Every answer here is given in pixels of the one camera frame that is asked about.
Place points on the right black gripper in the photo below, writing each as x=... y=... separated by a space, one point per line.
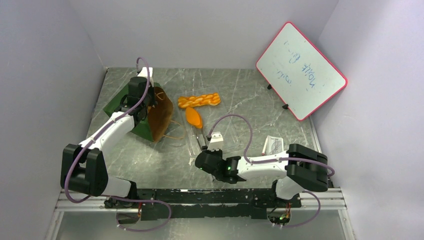
x=205 y=152

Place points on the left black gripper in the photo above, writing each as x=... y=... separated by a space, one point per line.
x=152 y=101

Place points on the long metal tweezers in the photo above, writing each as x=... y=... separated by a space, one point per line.
x=201 y=138

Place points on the green paper bag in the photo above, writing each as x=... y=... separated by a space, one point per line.
x=158 y=119

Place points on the braided fake bread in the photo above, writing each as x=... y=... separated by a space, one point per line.
x=211 y=99

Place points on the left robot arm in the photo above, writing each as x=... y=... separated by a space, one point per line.
x=83 y=167

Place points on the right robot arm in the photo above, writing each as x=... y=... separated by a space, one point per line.
x=294 y=171

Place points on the white marker pen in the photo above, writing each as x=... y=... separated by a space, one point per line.
x=264 y=145

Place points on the white printed card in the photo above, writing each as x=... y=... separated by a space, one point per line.
x=274 y=145

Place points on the red framed whiteboard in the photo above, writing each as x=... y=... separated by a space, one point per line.
x=299 y=73

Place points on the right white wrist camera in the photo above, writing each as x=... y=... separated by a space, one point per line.
x=216 y=142

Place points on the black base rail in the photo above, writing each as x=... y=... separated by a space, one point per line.
x=201 y=203

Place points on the aluminium frame rail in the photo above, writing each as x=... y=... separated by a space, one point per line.
x=331 y=200

